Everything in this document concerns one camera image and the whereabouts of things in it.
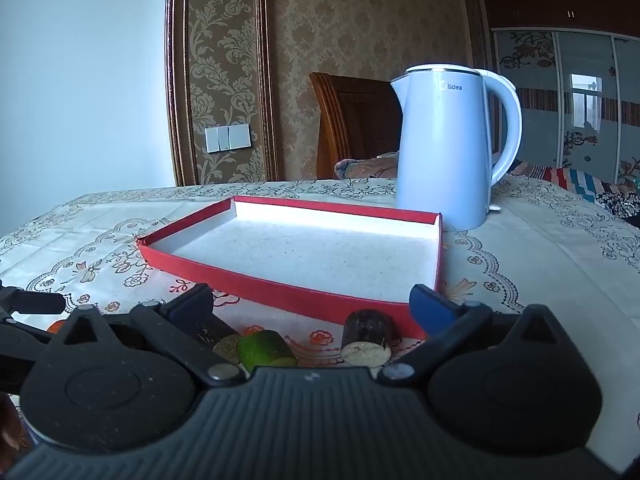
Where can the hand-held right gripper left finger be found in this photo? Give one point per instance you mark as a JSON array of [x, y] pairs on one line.
[[192, 306]]

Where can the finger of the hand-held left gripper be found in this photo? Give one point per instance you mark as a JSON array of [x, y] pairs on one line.
[[35, 302], [25, 334]]

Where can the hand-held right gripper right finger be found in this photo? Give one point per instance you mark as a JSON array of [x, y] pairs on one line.
[[432, 310]]

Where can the orange tangerine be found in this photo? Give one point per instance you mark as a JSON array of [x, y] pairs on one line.
[[56, 327]]

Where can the green cucumber piece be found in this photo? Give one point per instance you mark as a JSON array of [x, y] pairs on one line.
[[262, 347]]

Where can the red cardboard tray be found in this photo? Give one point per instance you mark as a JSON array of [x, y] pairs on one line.
[[300, 250]]

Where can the person's left hand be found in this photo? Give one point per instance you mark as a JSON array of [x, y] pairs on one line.
[[7, 425]]

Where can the brown patterned pillow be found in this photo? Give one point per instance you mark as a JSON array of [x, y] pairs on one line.
[[370, 167]]

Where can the white electric kettle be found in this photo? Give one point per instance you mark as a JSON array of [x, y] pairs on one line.
[[440, 150]]

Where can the striped blanket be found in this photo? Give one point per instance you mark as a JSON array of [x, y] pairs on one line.
[[575, 180]]

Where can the wooden headboard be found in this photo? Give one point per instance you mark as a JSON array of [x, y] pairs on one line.
[[360, 120]]

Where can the dark patterned cloth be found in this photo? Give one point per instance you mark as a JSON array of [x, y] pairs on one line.
[[620, 202]]

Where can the floral sliding door wardrobe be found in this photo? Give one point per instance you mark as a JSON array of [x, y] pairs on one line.
[[590, 110]]

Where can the white wall switch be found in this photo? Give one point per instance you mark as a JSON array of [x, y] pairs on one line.
[[227, 137]]

